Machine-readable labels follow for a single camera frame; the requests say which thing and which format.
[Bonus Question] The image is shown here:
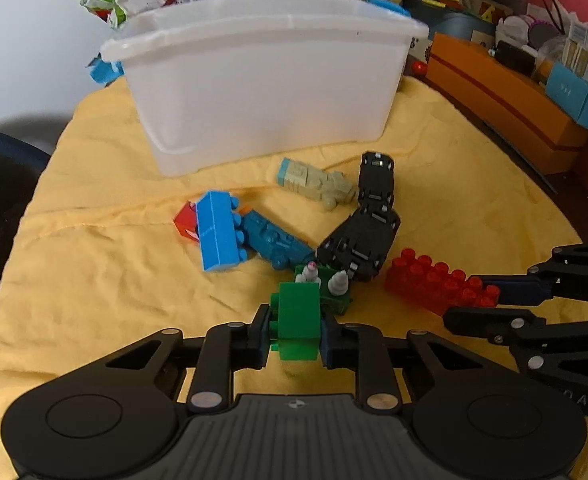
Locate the blue basket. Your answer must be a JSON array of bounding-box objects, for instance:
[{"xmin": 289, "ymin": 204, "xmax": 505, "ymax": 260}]
[{"xmin": 403, "ymin": 0, "xmax": 497, "ymax": 43}]

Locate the blue toy vehicle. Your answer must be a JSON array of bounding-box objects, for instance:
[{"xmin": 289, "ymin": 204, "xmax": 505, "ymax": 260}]
[{"xmin": 234, "ymin": 210, "xmax": 315, "ymax": 270}]

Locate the beige toy vehicle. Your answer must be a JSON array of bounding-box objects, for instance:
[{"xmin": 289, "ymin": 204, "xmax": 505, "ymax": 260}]
[{"xmin": 275, "ymin": 157, "xmax": 357, "ymax": 211}]

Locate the dark blue chair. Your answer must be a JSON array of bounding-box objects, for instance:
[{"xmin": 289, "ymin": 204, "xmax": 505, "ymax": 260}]
[{"xmin": 0, "ymin": 122, "xmax": 53, "ymax": 321}]

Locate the yellow cloth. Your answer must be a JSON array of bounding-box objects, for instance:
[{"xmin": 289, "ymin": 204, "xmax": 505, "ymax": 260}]
[{"xmin": 0, "ymin": 76, "xmax": 588, "ymax": 480}]

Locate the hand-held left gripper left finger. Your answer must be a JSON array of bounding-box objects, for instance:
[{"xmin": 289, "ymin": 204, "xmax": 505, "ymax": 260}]
[{"xmin": 105, "ymin": 304, "xmax": 275, "ymax": 413}]

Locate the green toy brick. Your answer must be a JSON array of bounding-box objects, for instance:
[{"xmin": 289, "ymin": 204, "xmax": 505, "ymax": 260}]
[{"xmin": 269, "ymin": 282, "xmax": 323, "ymax": 362}]

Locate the orange box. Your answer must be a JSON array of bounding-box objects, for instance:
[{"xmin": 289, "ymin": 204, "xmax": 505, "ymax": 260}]
[{"xmin": 425, "ymin": 32, "xmax": 588, "ymax": 176}]

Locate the large black toy car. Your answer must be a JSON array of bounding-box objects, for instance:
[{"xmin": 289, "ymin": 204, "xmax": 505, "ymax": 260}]
[{"xmin": 316, "ymin": 203, "xmax": 401, "ymax": 282}]

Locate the red translucent toy brick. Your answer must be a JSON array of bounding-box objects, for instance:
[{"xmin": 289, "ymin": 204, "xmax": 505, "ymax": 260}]
[{"xmin": 385, "ymin": 248, "xmax": 501, "ymax": 317}]

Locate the blue toy brick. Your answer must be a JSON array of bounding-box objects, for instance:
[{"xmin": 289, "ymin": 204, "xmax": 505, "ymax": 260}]
[{"xmin": 195, "ymin": 191, "xmax": 255, "ymax": 273}]

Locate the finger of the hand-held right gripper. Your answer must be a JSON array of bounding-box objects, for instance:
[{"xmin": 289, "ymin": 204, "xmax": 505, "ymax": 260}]
[
  {"xmin": 466, "ymin": 242, "xmax": 588, "ymax": 307},
  {"xmin": 442, "ymin": 307, "xmax": 588, "ymax": 386}
]

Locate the small red toy brick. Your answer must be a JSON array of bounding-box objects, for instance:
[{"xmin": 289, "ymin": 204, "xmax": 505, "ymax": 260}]
[{"xmin": 173, "ymin": 201, "xmax": 201, "ymax": 245}]

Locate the small black toy car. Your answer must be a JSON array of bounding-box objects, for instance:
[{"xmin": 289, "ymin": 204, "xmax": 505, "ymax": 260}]
[{"xmin": 356, "ymin": 150, "xmax": 397, "ymax": 207}]

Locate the black pouch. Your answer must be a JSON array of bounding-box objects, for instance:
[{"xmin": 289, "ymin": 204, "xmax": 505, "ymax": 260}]
[{"xmin": 492, "ymin": 40, "xmax": 538, "ymax": 77}]

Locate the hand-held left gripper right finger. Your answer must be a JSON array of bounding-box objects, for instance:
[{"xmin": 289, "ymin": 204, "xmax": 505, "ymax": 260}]
[{"xmin": 319, "ymin": 316, "xmax": 480, "ymax": 412}]

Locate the green toy missile launcher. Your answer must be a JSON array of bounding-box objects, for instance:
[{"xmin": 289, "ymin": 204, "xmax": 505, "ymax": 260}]
[{"xmin": 294, "ymin": 261, "xmax": 353, "ymax": 316}]

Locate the white plastic container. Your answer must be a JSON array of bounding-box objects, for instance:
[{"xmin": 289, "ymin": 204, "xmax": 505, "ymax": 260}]
[{"xmin": 88, "ymin": 0, "xmax": 431, "ymax": 178}]

